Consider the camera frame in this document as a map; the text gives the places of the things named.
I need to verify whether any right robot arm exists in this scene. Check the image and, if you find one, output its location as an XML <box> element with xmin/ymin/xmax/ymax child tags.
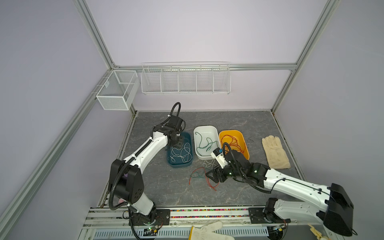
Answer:
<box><xmin>206</xmin><ymin>148</ymin><xmax>356</xmax><ymax>237</ymax></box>

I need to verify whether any white glove at front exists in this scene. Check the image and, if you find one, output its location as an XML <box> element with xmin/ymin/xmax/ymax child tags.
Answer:
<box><xmin>189</xmin><ymin>221</ymin><xmax>235</xmax><ymax>240</ymax></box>

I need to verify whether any white mesh box basket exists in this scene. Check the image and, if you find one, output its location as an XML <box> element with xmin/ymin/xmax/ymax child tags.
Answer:
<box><xmin>96</xmin><ymin>70</ymin><xmax>140</xmax><ymax>111</ymax></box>

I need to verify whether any yellow plastic bin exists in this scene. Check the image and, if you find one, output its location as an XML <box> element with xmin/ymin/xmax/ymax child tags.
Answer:
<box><xmin>219</xmin><ymin>130</ymin><xmax>250</xmax><ymax>160</ymax></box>

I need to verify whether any small cream object front right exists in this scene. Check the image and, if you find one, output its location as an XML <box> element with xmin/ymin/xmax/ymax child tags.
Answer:
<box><xmin>308</xmin><ymin>224</ymin><xmax>330</xmax><ymax>240</ymax></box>

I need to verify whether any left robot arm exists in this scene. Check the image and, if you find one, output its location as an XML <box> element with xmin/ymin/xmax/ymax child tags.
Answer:
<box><xmin>108</xmin><ymin>102</ymin><xmax>186</xmax><ymax>224</ymax></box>

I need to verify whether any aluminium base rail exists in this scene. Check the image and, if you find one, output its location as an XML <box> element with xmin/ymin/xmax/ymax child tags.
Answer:
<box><xmin>83</xmin><ymin>202</ymin><xmax>323</xmax><ymax>229</ymax></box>

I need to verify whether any beige work glove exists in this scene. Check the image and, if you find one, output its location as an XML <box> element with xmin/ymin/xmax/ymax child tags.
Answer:
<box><xmin>262</xmin><ymin>135</ymin><xmax>291</xmax><ymax>170</ymax></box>

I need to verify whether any purple object at left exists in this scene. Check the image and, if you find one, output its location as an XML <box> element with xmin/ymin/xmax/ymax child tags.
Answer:
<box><xmin>115</xmin><ymin>174</ymin><xmax>130</xmax><ymax>202</ymax></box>

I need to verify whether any cable pile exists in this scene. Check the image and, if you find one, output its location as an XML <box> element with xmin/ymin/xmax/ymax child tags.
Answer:
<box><xmin>188</xmin><ymin>160</ymin><xmax>220</xmax><ymax>192</ymax></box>

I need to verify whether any white plastic bin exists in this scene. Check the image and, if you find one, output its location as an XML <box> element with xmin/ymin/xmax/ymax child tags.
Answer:
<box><xmin>193</xmin><ymin>126</ymin><xmax>220</xmax><ymax>160</ymax></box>

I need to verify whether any white wire shelf basket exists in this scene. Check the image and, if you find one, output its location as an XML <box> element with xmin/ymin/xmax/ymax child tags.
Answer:
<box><xmin>141</xmin><ymin>62</ymin><xmax>232</xmax><ymax>95</ymax></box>

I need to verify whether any red cable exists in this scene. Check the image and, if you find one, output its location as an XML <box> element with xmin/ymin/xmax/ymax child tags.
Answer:
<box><xmin>220</xmin><ymin>134</ymin><xmax>247</xmax><ymax>155</ymax></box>

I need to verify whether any green cable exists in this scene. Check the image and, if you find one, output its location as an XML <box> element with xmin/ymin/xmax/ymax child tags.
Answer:
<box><xmin>194</xmin><ymin>131</ymin><xmax>221</xmax><ymax>152</ymax></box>

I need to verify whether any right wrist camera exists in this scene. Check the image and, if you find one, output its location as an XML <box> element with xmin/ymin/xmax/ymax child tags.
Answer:
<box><xmin>211</xmin><ymin>148</ymin><xmax>228</xmax><ymax>169</ymax></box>

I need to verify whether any dark teal plastic bin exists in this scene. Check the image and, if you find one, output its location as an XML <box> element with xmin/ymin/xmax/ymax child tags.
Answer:
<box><xmin>167</xmin><ymin>132</ymin><xmax>194</xmax><ymax>168</ymax></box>

